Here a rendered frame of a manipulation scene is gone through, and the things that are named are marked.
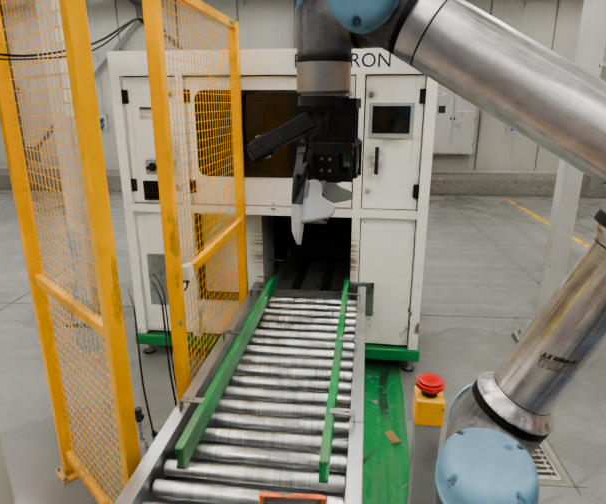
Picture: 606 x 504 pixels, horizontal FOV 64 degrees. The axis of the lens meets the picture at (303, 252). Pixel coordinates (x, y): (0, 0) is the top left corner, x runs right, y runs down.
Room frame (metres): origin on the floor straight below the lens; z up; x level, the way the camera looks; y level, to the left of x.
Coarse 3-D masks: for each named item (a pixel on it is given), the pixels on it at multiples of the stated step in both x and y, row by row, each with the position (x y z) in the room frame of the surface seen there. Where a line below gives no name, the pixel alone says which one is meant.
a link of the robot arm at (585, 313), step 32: (576, 288) 0.56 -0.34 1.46; (544, 320) 0.58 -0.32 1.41; (576, 320) 0.55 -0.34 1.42; (512, 352) 0.60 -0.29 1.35; (544, 352) 0.56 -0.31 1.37; (576, 352) 0.54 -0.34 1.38; (480, 384) 0.61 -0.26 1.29; (512, 384) 0.57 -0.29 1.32; (544, 384) 0.55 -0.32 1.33; (448, 416) 0.66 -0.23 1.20; (480, 416) 0.58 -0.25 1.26; (512, 416) 0.56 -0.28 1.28; (544, 416) 0.56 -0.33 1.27
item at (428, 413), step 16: (416, 400) 1.00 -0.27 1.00; (432, 400) 1.00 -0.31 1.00; (416, 416) 1.00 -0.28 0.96; (432, 416) 0.99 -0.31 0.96; (416, 432) 1.00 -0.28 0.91; (432, 432) 1.00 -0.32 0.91; (416, 448) 1.00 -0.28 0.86; (432, 448) 1.00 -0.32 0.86; (416, 464) 1.00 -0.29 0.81; (432, 464) 1.00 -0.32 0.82; (416, 480) 1.00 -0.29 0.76; (432, 480) 0.99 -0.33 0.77; (416, 496) 1.00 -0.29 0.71; (432, 496) 0.99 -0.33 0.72
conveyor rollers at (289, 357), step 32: (288, 320) 2.43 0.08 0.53; (320, 320) 2.41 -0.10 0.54; (352, 320) 2.40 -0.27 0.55; (256, 352) 2.08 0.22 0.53; (288, 352) 2.06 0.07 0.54; (320, 352) 2.05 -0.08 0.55; (352, 352) 2.04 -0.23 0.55; (256, 384) 1.80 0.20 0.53; (288, 384) 1.79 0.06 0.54; (320, 384) 1.78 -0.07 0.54; (224, 416) 1.56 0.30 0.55; (256, 416) 1.55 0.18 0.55; (288, 416) 1.61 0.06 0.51; (320, 416) 1.59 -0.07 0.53; (224, 448) 1.38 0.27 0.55; (256, 448) 1.38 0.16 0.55; (288, 448) 1.43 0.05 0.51; (320, 448) 1.41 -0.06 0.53; (160, 480) 1.23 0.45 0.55; (224, 480) 1.27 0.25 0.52; (256, 480) 1.25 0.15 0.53; (288, 480) 1.24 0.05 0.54
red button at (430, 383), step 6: (420, 378) 1.03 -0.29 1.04; (426, 378) 1.03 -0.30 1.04; (432, 378) 1.03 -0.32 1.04; (438, 378) 1.03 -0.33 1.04; (420, 384) 1.01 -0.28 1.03; (426, 384) 1.00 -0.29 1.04; (432, 384) 1.00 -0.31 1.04; (438, 384) 1.00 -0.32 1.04; (444, 384) 1.01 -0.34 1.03; (426, 390) 1.00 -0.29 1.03; (432, 390) 0.99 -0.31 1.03; (438, 390) 0.99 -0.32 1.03; (426, 396) 1.01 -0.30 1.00; (432, 396) 1.01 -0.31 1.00
